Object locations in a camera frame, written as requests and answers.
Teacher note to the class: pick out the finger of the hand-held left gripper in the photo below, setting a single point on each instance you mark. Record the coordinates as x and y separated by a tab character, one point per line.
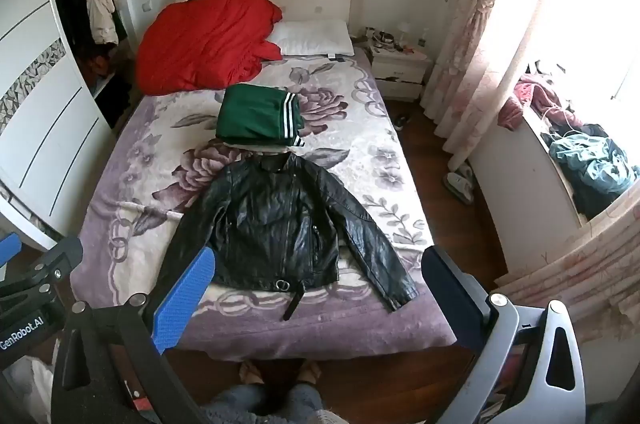
7	251
55	261

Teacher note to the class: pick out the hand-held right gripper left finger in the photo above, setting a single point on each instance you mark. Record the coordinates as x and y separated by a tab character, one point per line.
182	299

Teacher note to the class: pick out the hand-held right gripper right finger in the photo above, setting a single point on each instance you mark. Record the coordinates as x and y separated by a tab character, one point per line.
452	299

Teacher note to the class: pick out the black leather jacket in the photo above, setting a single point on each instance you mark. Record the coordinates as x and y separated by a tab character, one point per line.
270	224

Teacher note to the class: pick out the teal clothes pile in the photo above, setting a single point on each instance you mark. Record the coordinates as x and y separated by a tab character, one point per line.
595	164

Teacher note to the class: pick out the green folded clothes white stripes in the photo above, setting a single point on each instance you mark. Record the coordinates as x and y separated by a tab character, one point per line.
255	114

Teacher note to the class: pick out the maroon clothes pile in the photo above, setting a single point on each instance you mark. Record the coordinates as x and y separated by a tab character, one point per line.
535	99

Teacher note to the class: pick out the white cloth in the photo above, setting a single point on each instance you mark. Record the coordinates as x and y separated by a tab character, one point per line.
30	384

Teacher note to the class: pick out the tan slipper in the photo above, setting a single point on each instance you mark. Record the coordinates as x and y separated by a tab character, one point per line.
250	374
310	371

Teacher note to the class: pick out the pair of white slippers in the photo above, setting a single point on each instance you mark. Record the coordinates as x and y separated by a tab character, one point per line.
460	184

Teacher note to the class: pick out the white window ledge cabinet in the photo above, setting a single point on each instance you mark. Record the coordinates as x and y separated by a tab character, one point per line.
520	184

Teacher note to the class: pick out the white sheet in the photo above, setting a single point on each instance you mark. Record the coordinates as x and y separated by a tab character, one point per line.
145	154

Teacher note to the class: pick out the pink floral curtain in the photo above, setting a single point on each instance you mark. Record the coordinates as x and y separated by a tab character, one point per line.
480	29
590	264

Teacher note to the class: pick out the white wardrobe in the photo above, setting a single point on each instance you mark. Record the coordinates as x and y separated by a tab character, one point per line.
45	104

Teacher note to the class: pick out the person's right leg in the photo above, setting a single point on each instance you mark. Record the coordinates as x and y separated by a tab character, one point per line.
305	404

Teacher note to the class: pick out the dark shoe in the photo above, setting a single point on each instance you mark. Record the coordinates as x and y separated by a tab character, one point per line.
401	121

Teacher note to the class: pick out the white nightstand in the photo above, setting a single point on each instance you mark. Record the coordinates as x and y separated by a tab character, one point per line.
400	71

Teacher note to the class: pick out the red quilt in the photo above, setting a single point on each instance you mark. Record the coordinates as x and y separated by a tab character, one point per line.
200	44

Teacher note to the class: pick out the small white bottle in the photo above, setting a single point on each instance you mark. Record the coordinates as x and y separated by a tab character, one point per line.
406	34

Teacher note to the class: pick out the round tin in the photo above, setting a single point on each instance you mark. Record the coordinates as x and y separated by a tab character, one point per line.
385	37

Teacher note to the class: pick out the white pillow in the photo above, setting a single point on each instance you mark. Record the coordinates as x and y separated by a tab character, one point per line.
312	36

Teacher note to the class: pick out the wall socket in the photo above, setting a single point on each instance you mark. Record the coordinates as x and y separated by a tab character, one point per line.
147	6

